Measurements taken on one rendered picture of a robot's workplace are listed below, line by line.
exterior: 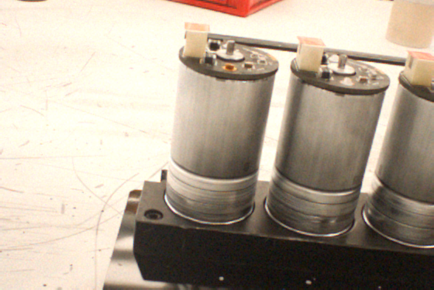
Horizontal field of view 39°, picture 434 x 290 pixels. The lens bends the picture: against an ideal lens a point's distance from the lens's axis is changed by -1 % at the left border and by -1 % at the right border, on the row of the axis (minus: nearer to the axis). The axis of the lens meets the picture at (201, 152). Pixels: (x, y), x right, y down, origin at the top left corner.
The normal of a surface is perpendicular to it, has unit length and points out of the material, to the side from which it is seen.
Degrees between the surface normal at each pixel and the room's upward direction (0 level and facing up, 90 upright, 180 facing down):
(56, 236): 0
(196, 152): 90
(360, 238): 0
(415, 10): 90
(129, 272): 0
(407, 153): 90
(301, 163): 90
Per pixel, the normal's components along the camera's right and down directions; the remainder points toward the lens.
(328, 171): -0.08, 0.43
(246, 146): 0.50, 0.43
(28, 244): 0.11, -0.89
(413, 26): -0.27, 0.29
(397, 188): -0.76, 0.22
